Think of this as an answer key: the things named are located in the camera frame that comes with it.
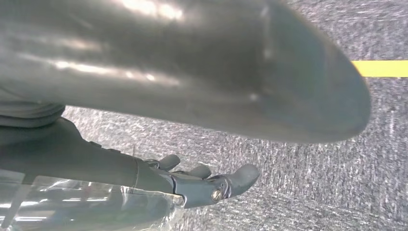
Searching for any clear plastic film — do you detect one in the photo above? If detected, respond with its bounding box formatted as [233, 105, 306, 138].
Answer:
[0, 169, 186, 231]

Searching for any yellow floor tape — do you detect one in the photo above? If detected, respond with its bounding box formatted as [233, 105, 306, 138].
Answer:
[351, 60, 408, 78]

